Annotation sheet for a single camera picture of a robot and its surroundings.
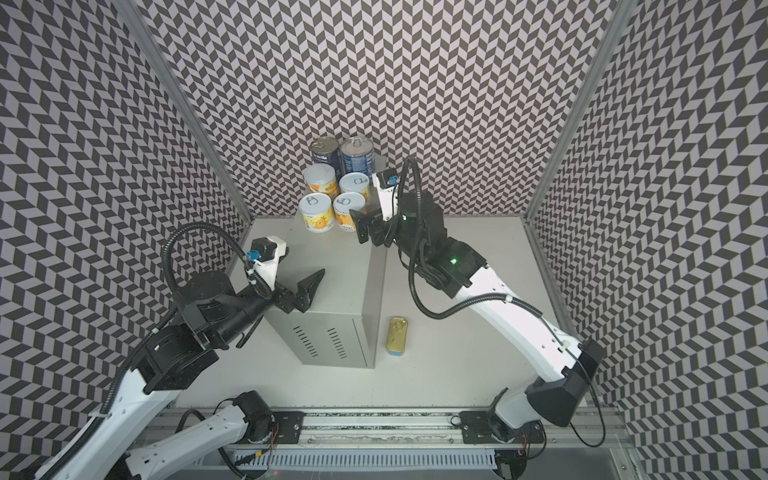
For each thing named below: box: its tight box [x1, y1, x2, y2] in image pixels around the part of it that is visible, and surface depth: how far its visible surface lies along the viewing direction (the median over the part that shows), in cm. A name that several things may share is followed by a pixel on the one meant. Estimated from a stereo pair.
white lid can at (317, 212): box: [298, 192, 335, 234], surface depth 69 cm
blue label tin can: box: [340, 136, 375, 177], surface depth 75 cm
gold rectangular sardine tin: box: [385, 316, 409, 356], surface depth 86 cm
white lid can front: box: [334, 192, 366, 232], surface depth 69 cm
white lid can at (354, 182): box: [339, 172, 369, 201], surface depth 74 cm
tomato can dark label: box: [310, 136, 343, 180], surface depth 76 cm
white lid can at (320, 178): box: [303, 162, 338, 195], surface depth 73 cm
